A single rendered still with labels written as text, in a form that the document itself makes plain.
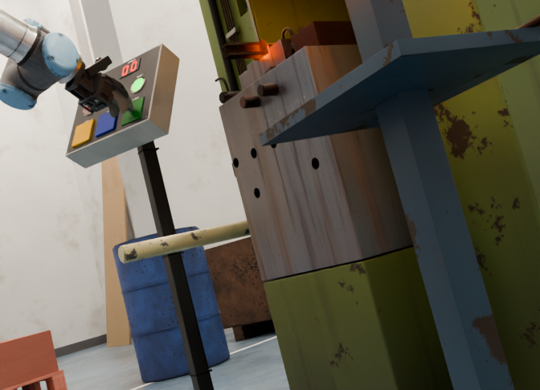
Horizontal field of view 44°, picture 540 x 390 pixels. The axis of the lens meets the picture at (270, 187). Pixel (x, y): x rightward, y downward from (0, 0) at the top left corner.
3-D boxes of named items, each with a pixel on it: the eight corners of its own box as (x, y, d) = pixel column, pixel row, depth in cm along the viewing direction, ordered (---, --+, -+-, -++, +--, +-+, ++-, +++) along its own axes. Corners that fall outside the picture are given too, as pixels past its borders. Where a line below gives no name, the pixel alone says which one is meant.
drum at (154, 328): (193, 359, 455) (164, 237, 464) (250, 352, 416) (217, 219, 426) (123, 386, 413) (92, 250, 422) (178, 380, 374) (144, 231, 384)
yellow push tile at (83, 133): (89, 139, 190) (93, 118, 194) (71, 146, 194) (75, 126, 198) (93, 142, 191) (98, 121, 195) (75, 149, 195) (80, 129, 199)
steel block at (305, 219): (362, 259, 130) (304, 45, 135) (261, 281, 161) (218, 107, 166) (531, 211, 161) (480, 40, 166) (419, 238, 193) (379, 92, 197)
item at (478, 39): (401, 55, 77) (397, 39, 77) (260, 146, 112) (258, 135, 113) (574, 37, 91) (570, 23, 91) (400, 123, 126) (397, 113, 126)
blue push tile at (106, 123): (113, 128, 185) (117, 107, 189) (94, 136, 189) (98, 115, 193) (117, 131, 186) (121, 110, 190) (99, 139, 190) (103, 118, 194)
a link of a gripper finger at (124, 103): (129, 124, 182) (104, 105, 175) (132, 107, 185) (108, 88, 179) (137, 120, 180) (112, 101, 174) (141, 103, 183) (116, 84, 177)
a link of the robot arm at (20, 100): (9, 81, 145) (26, 38, 151) (-15, 99, 153) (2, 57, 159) (47, 102, 151) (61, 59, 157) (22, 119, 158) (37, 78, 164)
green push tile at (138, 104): (140, 117, 180) (143, 96, 184) (120, 125, 184) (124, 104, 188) (144, 120, 182) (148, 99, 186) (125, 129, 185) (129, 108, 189)
